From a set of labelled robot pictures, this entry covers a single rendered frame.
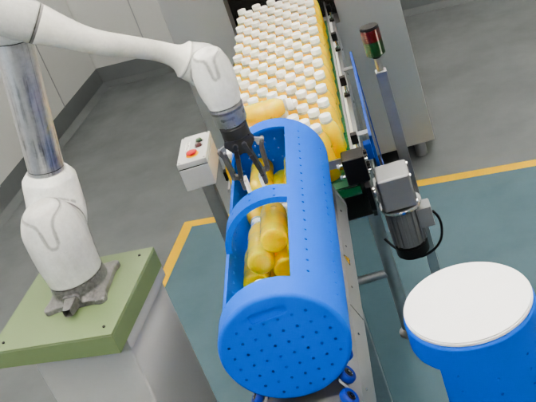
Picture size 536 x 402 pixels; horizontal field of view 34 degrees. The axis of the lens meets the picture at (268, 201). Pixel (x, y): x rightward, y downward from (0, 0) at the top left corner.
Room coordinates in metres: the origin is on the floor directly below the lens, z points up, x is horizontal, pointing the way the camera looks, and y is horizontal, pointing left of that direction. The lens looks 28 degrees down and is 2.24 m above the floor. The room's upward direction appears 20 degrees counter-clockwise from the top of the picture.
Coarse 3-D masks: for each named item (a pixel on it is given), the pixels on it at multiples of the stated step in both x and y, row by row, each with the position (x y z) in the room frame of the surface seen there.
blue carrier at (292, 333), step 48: (288, 144) 2.18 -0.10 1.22; (240, 192) 2.32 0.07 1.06; (288, 192) 1.91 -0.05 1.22; (240, 240) 2.07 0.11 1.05; (336, 240) 1.81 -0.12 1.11; (240, 288) 1.86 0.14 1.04; (288, 288) 1.51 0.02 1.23; (336, 288) 1.57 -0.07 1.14; (240, 336) 1.52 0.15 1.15; (288, 336) 1.50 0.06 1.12; (336, 336) 1.48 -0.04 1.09; (240, 384) 1.53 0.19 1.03; (288, 384) 1.51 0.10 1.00
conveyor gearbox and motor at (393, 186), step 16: (400, 160) 2.53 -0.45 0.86; (384, 176) 2.47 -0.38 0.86; (400, 176) 2.44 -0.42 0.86; (384, 192) 2.44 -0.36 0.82; (400, 192) 2.44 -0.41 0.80; (416, 192) 2.51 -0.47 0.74; (384, 208) 2.45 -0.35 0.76; (400, 208) 2.44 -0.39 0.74; (416, 208) 2.47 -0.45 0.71; (400, 224) 2.45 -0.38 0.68; (416, 224) 2.45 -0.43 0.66; (432, 224) 2.45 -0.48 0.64; (384, 240) 2.66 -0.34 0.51; (400, 240) 2.46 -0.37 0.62; (416, 240) 2.45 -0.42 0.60; (400, 256) 2.47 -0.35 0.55; (416, 256) 2.44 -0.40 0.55
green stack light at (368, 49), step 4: (380, 40) 2.71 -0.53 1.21; (364, 44) 2.72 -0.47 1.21; (368, 44) 2.71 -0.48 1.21; (372, 44) 2.70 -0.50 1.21; (376, 44) 2.70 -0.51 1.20; (380, 44) 2.71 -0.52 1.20; (368, 48) 2.71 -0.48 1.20; (372, 48) 2.70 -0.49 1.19; (376, 48) 2.70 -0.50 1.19; (380, 48) 2.70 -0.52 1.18; (368, 52) 2.71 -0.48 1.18; (372, 52) 2.70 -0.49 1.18; (376, 52) 2.70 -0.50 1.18; (380, 52) 2.70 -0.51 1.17; (384, 52) 2.71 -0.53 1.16; (368, 56) 2.72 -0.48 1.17; (372, 56) 2.70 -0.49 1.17; (376, 56) 2.70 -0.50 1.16
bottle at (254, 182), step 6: (270, 162) 2.33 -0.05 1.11; (252, 168) 2.31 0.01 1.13; (270, 168) 2.30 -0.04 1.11; (252, 174) 2.27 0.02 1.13; (270, 174) 2.26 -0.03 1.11; (252, 180) 2.23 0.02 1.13; (258, 180) 2.22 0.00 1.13; (270, 180) 2.23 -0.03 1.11; (252, 186) 2.21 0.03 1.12; (258, 186) 2.20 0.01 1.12
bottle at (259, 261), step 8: (256, 224) 1.98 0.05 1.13; (256, 232) 1.94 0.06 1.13; (248, 240) 1.94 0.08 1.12; (256, 240) 1.90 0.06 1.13; (248, 248) 1.90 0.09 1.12; (256, 248) 1.87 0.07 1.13; (248, 256) 1.86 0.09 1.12; (256, 256) 1.85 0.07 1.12; (264, 256) 1.85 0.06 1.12; (272, 256) 1.85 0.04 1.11; (248, 264) 1.85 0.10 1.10; (256, 264) 1.85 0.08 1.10; (264, 264) 1.85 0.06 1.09; (272, 264) 1.84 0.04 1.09; (256, 272) 1.85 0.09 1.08; (264, 272) 1.85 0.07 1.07
